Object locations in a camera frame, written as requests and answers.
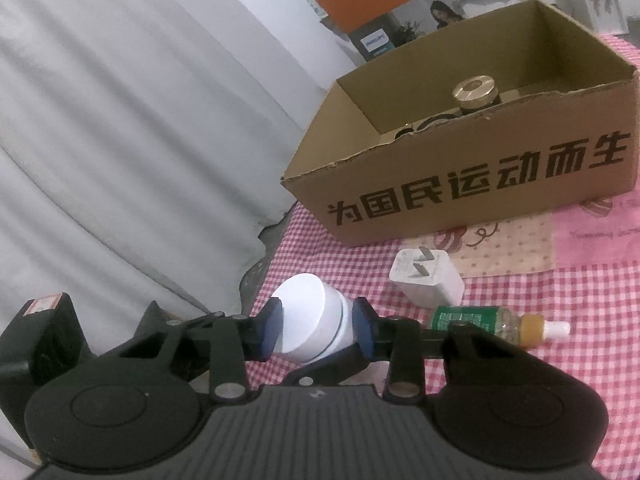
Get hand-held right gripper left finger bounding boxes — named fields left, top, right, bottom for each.
left=117, top=297, right=284, bottom=405

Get white supplement bottle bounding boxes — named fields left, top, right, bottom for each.
left=270, top=272, right=359, bottom=366

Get white water dispenser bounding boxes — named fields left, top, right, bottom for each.
left=569, top=0, right=627, bottom=37

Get white curtain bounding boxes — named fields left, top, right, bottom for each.
left=0, top=0, right=363, bottom=466

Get white charger plug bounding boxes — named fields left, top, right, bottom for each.
left=388, top=247, right=466, bottom=311

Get gold lid cosmetic jar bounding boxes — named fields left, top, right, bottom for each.
left=452, top=74, right=501, bottom=114

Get brown cardboard box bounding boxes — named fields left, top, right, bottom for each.
left=280, top=0, right=640, bottom=249

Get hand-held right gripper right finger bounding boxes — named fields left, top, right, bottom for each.
left=352, top=297, right=521, bottom=397

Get red checked tablecloth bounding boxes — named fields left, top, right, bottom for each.
left=240, top=32, right=640, bottom=480

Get black tape roll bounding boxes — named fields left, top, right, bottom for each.
left=395, top=111, right=453, bottom=142

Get green dropper bottle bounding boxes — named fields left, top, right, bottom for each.
left=427, top=305, right=572, bottom=350

